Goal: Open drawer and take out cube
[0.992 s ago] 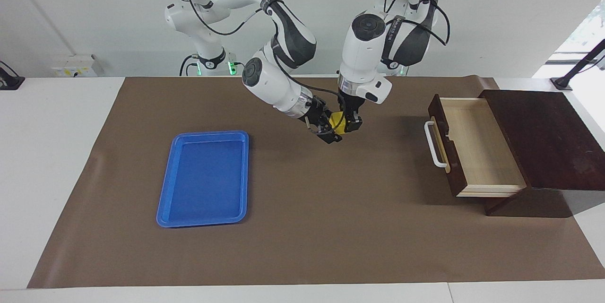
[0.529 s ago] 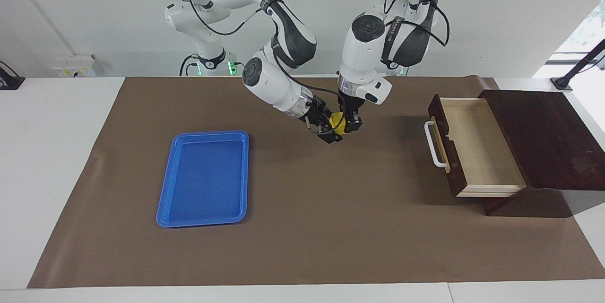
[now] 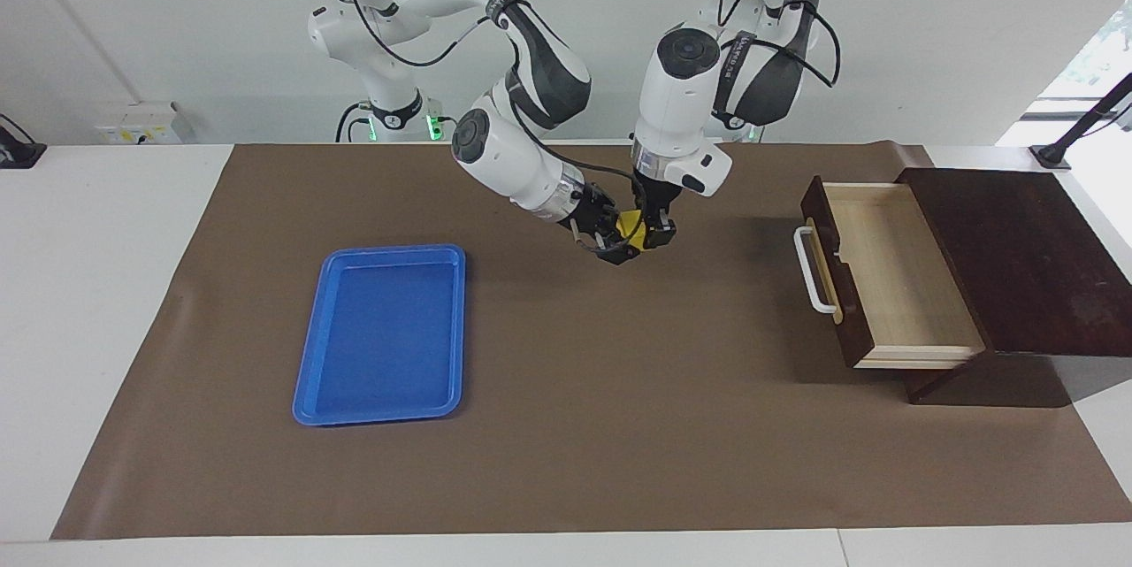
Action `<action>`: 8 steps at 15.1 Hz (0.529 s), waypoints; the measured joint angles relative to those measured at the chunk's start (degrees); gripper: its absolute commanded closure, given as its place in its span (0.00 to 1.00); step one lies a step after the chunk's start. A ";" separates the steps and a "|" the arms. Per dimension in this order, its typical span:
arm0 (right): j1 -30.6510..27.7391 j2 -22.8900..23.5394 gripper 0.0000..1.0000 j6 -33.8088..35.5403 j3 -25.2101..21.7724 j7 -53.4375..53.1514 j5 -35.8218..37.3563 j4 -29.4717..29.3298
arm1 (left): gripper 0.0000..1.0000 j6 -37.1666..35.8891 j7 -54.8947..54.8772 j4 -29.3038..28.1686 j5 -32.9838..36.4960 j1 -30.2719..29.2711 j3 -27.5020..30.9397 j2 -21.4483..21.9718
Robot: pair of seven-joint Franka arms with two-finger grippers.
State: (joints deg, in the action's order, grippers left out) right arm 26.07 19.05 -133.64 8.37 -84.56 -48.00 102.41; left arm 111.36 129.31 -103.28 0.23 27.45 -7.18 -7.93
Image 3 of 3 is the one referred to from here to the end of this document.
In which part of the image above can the yellow cube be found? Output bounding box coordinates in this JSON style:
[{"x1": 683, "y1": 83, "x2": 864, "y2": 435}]
[{"x1": 618, "y1": 209, "x2": 650, "y2": 251}]

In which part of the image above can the wooden drawer with white handle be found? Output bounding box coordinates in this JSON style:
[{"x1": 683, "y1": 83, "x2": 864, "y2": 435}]
[{"x1": 793, "y1": 176, "x2": 988, "y2": 371}]

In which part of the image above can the dark wooden drawer cabinet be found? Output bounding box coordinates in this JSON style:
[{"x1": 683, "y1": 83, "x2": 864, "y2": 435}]
[{"x1": 895, "y1": 167, "x2": 1132, "y2": 409}]

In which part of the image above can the brown paper table mat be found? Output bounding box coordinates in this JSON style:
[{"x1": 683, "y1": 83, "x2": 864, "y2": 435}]
[{"x1": 50, "y1": 141, "x2": 1132, "y2": 541}]

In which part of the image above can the blue plastic tray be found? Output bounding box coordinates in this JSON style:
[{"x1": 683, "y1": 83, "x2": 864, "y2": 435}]
[{"x1": 292, "y1": 244, "x2": 467, "y2": 427}]

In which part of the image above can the black clamp stand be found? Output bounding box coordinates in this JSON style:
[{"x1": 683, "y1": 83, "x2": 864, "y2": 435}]
[{"x1": 1029, "y1": 72, "x2": 1132, "y2": 171}]

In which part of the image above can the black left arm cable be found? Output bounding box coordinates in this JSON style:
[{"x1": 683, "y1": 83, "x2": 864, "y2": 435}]
[{"x1": 713, "y1": 0, "x2": 843, "y2": 131}]

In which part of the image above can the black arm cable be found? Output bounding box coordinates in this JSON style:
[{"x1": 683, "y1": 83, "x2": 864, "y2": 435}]
[
  {"x1": 713, "y1": 0, "x2": 843, "y2": 131},
  {"x1": 299, "y1": 0, "x2": 650, "y2": 201}
]

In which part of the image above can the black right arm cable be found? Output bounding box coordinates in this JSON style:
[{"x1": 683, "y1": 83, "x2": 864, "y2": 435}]
[{"x1": 299, "y1": 0, "x2": 650, "y2": 201}]

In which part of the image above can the black right base cable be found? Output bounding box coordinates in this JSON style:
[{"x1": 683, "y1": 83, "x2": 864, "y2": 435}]
[{"x1": 334, "y1": 101, "x2": 374, "y2": 143}]

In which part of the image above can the white wall socket box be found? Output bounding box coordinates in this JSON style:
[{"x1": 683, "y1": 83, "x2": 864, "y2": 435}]
[{"x1": 94, "y1": 102, "x2": 194, "y2": 146}]

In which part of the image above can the black desk mount base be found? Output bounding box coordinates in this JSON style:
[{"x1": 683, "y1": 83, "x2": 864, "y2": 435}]
[{"x1": 0, "y1": 112, "x2": 48, "y2": 169}]

